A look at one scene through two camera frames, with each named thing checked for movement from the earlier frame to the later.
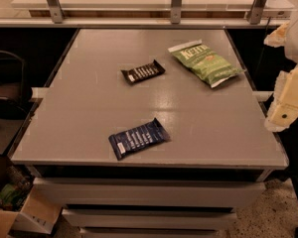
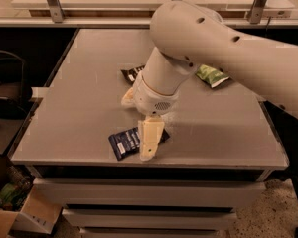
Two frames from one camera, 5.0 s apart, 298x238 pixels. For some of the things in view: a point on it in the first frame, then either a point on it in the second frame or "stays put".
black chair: (9, 94) stays put
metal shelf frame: (142, 5) stays put
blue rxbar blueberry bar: (135, 139) stays put
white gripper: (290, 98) to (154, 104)
